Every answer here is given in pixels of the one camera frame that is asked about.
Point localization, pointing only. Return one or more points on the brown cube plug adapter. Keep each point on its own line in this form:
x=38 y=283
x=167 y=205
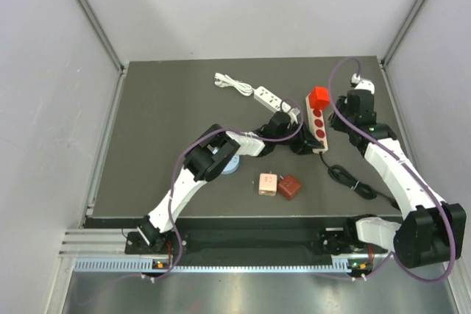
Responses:
x=288 y=187

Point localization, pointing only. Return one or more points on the white power strip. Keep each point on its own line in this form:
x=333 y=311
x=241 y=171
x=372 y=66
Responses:
x=270 y=100

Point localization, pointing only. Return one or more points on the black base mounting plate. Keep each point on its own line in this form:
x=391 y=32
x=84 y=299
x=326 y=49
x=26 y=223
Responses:
x=190 y=241

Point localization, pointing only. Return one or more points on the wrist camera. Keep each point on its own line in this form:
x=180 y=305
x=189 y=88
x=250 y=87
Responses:
x=359 y=83
x=293 y=112

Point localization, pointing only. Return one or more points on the pink cube plug adapter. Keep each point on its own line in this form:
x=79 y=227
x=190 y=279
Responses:
x=267 y=184

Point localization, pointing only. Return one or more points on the cream power strip red sockets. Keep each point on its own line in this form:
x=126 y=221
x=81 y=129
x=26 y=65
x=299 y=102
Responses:
x=316 y=126

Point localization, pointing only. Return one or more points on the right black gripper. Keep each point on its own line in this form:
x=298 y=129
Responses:
x=333 y=120

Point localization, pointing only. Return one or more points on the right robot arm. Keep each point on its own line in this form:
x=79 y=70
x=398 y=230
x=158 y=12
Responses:
x=432 y=231

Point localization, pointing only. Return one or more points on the slotted cable duct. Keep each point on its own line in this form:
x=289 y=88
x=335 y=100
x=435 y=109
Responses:
x=338 y=265

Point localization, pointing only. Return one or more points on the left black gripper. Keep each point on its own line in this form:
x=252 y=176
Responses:
x=305 y=137

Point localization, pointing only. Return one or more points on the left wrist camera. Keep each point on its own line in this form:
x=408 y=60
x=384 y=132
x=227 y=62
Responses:
x=293 y=112

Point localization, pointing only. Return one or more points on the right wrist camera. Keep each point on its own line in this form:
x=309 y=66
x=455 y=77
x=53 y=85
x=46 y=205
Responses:
x=359 y=83

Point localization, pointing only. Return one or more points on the red cube plug adapter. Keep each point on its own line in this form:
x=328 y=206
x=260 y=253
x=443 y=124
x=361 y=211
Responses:
x=318 y=98

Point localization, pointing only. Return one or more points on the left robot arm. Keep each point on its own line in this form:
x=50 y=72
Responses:
x=207 y=157

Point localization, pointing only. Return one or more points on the round light blue socket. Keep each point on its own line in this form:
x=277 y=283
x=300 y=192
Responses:
x=232 y=165

